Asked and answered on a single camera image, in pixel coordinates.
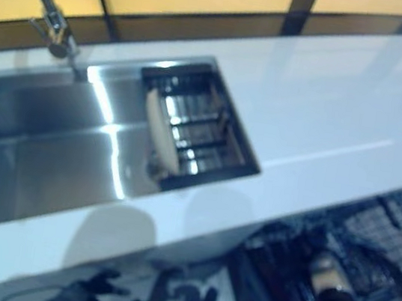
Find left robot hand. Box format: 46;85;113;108
68;264;134;301

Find cream ceramic plate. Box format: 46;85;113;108
135;88;192;175

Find black dishwasher plate rack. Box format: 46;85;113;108
234;199;402;301

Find stainless steel sink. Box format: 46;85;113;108
0;25;277;279

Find black dish drying rack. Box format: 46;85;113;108
124;54;276;205

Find chrome kitchen faucet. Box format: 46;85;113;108
0;0;100;82

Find gray wire dishwasher basket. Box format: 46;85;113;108
332;178;402;291

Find dark brown window frame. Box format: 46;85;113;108
0;0;402;91

